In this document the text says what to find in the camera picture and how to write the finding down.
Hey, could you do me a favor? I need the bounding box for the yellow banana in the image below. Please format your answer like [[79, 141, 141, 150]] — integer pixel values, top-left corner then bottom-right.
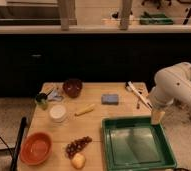
[[74, 104, 95, 116]]

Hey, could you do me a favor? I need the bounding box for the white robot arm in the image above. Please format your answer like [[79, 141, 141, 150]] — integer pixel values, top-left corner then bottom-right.
[[148, 62, 191, 125]]

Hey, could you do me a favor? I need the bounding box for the dark maroon bowl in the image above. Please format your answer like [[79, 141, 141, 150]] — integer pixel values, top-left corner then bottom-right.
[[62, 79, 82, 98]]

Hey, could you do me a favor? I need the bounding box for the orange red bowl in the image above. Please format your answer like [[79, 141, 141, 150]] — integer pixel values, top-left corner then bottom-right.
[[19, 132, 52, 166]]

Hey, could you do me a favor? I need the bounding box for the green plastic tray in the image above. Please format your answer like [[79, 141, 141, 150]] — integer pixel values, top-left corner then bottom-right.
[[102, 116, 177, 171]]

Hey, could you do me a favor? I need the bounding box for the blue sponge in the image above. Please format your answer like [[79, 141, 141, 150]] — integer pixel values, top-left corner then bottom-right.
[[101, 94, 119, 105]]

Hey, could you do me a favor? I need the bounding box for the bunch of red grapes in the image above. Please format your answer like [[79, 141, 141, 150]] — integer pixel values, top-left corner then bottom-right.
[[65, 136, 92, 159]]

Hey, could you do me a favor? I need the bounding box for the yellow lemon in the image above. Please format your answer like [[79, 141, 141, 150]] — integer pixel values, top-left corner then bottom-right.
[[71, 153, 86, 169]]

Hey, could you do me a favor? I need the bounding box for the green object in background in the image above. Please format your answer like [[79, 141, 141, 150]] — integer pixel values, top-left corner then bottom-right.
[[140, 12, 174, 25]]

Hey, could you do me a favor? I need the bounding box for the white round container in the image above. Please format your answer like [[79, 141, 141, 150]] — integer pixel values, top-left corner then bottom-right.
[[49, 105, 67, 122]]

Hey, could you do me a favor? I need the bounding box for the grey crumpled cloth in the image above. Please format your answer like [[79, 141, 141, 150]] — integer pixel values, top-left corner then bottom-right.
[[47, 89, 63, 101]]

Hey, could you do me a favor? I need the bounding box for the green cup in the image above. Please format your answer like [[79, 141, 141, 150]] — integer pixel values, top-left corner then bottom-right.
[[35, 93, 48, 110]]

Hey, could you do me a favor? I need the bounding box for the black bar at table edge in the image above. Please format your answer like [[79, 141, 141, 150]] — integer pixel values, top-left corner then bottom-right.
[[10, 117, 27, 171]]

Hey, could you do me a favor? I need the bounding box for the wooden post right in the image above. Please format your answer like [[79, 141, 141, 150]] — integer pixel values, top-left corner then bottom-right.
[[119, 0, 132, 30]]

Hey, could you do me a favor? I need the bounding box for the wooden post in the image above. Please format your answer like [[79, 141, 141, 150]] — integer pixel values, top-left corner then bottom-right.
[[57, 0, 77, 31], [119, 0, 132, 30]]

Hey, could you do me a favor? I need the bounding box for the wooden post left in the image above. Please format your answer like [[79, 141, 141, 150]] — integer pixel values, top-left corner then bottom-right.
[[57, 0, 77, 31]]

